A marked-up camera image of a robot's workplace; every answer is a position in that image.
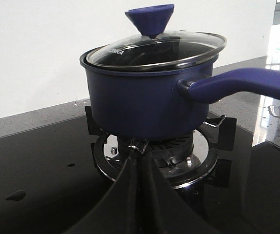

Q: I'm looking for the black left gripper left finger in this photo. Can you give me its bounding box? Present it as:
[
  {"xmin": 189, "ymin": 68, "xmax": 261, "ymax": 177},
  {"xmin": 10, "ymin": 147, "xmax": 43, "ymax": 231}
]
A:
[{"xmin": 66, "ymin": 151, "xmax": 140, "ymax": 234}]

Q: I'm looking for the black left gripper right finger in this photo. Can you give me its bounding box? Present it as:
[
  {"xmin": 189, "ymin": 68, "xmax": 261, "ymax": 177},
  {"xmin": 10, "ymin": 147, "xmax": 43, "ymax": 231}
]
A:
[{"xmin": 140, "ymin": 154, "xmax": 218, "ymax": 234}]

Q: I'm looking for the black pot support grate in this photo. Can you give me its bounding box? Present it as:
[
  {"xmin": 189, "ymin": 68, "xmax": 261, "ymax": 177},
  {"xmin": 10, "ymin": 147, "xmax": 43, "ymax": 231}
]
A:
[{"xmin": 85, "ymin": 106, "xmax": 237, "ymax": 188}]

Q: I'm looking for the black gas burner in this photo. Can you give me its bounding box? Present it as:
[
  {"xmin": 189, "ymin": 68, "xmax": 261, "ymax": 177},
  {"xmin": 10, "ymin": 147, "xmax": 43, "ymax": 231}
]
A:
[{"xmin": 92, "ymin": 130, "xmax": 218, "ymax": 189}]

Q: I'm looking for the black glass gas stove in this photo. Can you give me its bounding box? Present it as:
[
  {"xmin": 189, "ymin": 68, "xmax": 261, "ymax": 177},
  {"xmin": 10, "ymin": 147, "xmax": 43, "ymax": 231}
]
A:
[{"xmin": 0, "ymin": 117, "xmax": 280, "ymax": 234}]

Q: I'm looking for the dark blue saucepan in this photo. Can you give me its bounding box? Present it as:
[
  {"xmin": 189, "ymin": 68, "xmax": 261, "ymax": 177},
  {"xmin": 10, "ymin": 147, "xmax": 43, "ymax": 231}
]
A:
[{"xmin": 80, "ymin": 54, "xmax": 280, "ymax": 140}]

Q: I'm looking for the glass lid with blue knob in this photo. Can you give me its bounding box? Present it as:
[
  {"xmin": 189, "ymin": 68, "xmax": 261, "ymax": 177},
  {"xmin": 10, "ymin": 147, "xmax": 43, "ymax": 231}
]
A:
[{"xmin": 86, "ymin": 4, "xmax": 227, "ymax": 72}]

